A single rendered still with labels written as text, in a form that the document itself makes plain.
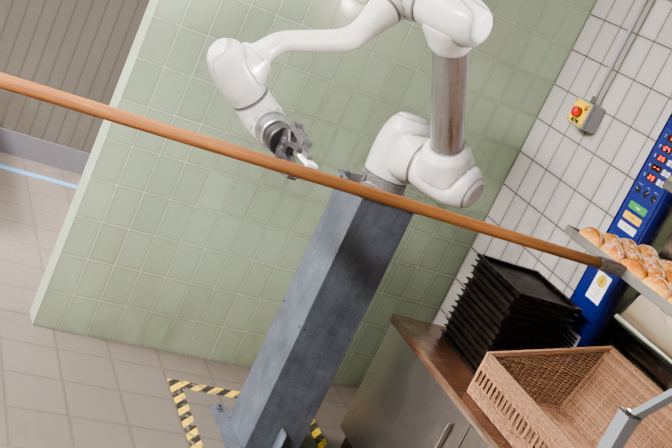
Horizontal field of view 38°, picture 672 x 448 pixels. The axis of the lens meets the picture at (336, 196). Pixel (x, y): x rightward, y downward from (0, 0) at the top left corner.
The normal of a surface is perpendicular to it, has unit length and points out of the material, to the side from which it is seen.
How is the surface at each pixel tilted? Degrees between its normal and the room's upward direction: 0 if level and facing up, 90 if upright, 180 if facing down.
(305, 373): 90
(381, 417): 90
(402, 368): 90
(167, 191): 90
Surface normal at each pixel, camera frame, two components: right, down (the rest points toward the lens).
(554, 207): -0.84, -0.25
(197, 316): 0.36, 0.40
